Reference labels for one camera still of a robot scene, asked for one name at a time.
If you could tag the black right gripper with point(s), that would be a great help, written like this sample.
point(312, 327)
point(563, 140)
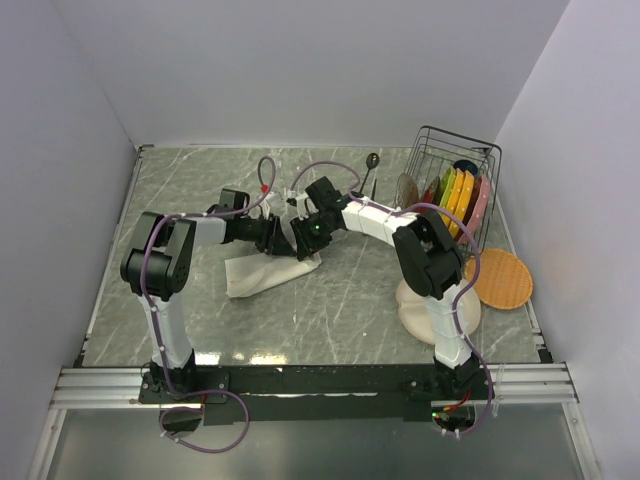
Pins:
point(306, 244)

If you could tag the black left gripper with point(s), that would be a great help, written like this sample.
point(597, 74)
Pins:
point(273, 239)

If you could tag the white cloth napkin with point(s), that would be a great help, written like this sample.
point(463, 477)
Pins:
point(250, 275)

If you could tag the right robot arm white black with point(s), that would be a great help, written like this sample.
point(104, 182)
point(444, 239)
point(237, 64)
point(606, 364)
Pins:
point(432, 291)

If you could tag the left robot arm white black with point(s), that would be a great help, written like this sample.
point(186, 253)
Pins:
point(157, 264)

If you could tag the black fork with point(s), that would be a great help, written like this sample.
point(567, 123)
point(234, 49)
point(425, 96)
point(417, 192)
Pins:
point(373, 190)

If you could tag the black spoon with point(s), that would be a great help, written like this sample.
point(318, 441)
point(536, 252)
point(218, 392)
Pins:
point(372, 161)

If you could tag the brown round plate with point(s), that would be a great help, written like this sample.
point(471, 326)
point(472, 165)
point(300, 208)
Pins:
point(406, 191)

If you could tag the beige round plate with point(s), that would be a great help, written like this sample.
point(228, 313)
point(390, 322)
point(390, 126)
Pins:
point(416, 319)

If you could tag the red plate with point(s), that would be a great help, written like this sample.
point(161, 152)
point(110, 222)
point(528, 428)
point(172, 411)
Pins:
point(432, 193)

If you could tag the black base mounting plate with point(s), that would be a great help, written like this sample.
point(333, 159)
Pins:
point(230, 394)

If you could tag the orange plate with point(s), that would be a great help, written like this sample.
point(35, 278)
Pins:
point(465, 196)

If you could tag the green plate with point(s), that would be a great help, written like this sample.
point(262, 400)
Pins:
point(445, 185)

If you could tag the yellow plate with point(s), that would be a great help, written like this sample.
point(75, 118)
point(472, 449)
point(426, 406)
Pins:
point(455, 192)

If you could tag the dark blue bowl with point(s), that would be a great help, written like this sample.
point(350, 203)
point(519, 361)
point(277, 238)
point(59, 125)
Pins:
point(466, 166)

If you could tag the pink plate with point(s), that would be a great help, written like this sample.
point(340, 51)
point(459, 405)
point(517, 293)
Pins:
point(478, 203)

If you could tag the orange woven round placemat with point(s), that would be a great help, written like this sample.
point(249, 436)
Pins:
point(504, 281)

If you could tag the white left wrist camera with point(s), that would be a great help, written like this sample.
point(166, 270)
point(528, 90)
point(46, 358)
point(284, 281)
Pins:
point(270, 196)

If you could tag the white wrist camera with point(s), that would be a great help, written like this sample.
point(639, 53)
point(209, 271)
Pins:
point(301, 202)
point(270, 196)

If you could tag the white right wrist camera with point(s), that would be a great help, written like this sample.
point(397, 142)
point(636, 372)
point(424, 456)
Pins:
point(301, 202)

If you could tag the black wire dish rack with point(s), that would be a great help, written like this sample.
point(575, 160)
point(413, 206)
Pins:
point(435, 150)

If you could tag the aluminium frame rail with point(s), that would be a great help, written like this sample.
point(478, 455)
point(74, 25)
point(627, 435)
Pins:
point(114, 388)

